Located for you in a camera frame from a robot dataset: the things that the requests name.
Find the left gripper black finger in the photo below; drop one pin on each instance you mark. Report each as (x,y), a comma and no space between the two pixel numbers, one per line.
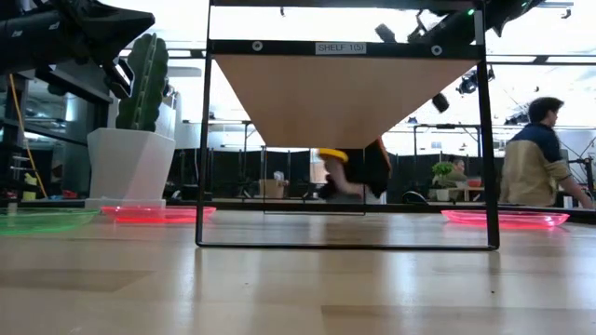
(118,42)
(121,18)

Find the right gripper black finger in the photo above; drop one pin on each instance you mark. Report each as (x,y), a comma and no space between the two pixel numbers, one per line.
(451,22)
(454,36)

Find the pink translucent plastic plate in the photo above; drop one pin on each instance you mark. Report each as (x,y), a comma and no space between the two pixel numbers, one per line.
(526,219)
(158,215)

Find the green translucent plastic plate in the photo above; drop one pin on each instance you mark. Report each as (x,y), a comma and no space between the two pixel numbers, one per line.
(42,221)

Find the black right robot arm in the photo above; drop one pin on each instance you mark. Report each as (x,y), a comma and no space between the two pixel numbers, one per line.
(531,4)

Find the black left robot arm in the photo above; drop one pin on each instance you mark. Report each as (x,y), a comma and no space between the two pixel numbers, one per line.
(14,46)

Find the white shelf label sticker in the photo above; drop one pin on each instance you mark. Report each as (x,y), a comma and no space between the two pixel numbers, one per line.
(340,48)

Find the green artificial cactus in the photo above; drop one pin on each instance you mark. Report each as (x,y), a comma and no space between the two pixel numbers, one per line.
(142,84)

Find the black equipment rack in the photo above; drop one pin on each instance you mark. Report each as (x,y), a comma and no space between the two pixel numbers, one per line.
(70,86)

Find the black hanging studio light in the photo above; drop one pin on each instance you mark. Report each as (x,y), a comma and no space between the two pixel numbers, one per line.
(467,84)
(440,103)
(385,32)

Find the white hexagonal plant pot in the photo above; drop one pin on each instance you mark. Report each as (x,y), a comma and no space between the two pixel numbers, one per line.
(130,163)

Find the small green potted plant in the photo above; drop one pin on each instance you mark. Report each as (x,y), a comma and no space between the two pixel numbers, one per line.
(442,168)

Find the seated person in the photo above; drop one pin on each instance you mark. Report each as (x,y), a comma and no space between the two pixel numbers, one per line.
(458,170)

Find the small red container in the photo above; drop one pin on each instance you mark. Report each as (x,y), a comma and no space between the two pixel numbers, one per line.
(474,183)

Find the standing person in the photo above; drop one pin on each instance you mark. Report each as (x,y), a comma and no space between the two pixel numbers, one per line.
(531,163)

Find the background wooden table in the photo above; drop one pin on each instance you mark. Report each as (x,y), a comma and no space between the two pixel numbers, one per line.
(465,190)

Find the bending person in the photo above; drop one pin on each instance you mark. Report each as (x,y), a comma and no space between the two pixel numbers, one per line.
(372,172)

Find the yellow cap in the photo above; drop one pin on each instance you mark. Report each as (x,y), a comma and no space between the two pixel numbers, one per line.
(333,155)

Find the black tripod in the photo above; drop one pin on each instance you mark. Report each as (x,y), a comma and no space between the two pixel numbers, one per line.
(589,172)

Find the brown cardboard box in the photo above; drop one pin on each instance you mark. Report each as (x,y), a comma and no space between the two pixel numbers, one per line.
(272,188)

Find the black aluminium table frame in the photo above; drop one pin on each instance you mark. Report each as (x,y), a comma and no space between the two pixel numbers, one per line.
(582,215)

